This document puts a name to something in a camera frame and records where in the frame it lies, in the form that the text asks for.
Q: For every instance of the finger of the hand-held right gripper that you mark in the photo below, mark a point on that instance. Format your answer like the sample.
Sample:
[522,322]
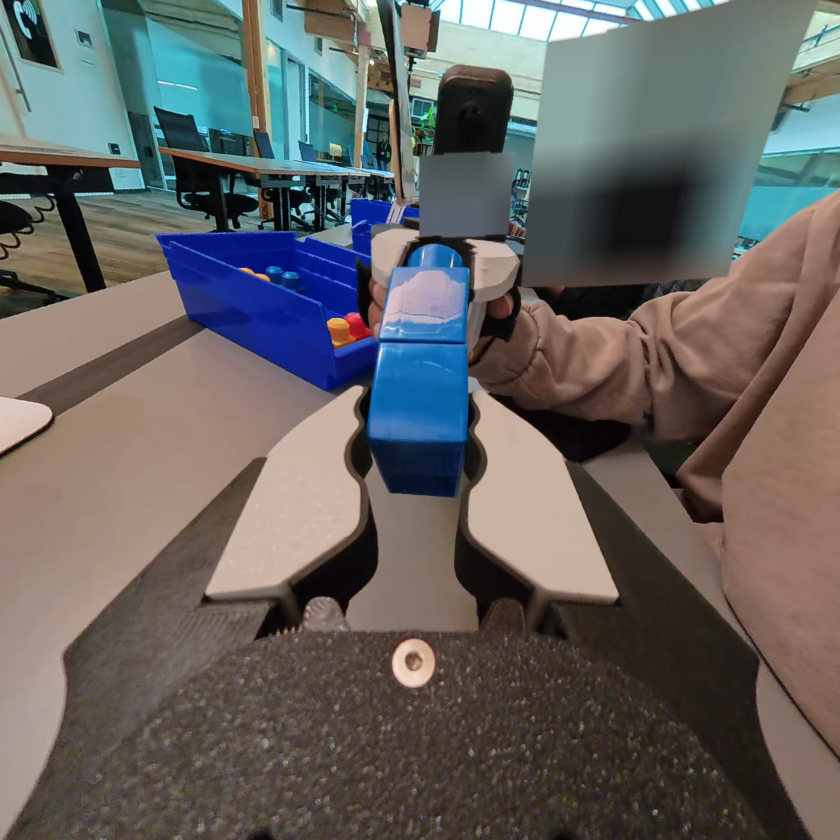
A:
[387,249]
[499,269]

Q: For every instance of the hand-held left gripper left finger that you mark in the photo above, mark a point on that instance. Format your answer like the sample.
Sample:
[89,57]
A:
[289,518]

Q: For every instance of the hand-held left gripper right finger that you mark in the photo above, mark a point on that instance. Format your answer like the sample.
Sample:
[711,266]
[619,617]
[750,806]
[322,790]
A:
[538,518]

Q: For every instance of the blue single-stud mega block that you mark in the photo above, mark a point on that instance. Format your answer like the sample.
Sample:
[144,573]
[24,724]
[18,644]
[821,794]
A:
[426,308]
[417,420]

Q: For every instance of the red single-stud mega block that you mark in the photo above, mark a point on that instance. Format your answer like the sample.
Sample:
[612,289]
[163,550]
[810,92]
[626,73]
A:
[358,325]

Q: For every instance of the yellow single-stud mega block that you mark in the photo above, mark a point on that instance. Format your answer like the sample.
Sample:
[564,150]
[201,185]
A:
[338,331]

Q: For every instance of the blue two-stud mega block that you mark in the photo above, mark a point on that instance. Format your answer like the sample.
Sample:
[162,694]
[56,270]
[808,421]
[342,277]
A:
[285,275]

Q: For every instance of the blue plastic parts bin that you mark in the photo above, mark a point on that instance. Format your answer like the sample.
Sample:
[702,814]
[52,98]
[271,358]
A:
[262,315]
[364,223]

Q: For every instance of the person's right forearm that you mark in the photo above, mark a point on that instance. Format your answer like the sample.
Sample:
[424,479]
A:
[623,367]

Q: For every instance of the person's right hand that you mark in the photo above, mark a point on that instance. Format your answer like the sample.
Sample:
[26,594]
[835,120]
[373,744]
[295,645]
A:
[500,307]

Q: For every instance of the long wooden desk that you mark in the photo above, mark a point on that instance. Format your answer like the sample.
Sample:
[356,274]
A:
[275,164]

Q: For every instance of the black office chair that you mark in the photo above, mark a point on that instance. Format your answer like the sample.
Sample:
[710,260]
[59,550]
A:
[16,220]
[177,131]

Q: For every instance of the person's beige hoodie torso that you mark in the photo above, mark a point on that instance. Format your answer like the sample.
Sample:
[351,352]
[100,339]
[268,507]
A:
[787,525]

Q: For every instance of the white document stand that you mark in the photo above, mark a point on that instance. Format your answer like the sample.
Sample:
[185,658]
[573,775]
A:
[23,423]

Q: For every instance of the wooden desk with black legs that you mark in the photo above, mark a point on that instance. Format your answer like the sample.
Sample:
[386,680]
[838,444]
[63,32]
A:
[65,154]

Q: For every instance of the wooden post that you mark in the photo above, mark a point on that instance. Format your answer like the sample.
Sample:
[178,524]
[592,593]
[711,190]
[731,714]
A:
[362,98]
[256,65]

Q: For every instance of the framed black wall sign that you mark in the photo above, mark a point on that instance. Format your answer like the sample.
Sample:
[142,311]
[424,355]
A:
[33,26]

